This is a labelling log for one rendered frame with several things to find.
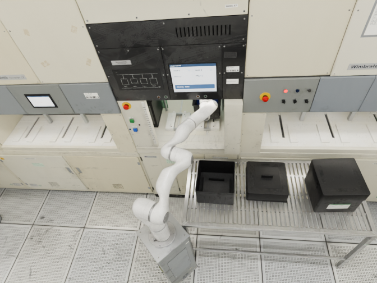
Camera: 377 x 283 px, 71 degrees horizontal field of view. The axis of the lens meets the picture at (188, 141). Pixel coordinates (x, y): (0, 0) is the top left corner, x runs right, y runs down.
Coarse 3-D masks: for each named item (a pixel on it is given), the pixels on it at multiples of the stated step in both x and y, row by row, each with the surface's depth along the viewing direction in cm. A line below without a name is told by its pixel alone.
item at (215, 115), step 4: (192, 100) 219; (196, 100) 226; (220, 100) 216; (192, 104) 216; (196, 104) 226; (220, 104) 213; (196, 108) 219; (216, 112) 221; (212, 116) 226; (216, 116) 225
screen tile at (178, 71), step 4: (176, 72) 163; (180, 72) 163; (184, 72) 162; (188, 72) 162; (188, 76) 164; (192, 76) 164; (176, 80) 167; (180, 80) 167; (184, 80) 167; (188, 80) 166; (192, 80) 166
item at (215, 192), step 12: (204, 168) 211; (216, 168) 209; (228, 168) 207; (204, 180) 210; (216, 180) 208; (228, 180) 208; (204, 192) 185; (216, 192) 184; (228, 192) 201; (228, 204) 195
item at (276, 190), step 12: (252, 168) 202; (264, 168) 200; (276, 168) 199; (252, 180) 195; (264, 180) 194; (276, 180) 193; (252, 192) 189; (264, 192) 188; (276, 192) 187; (288, 192) 186
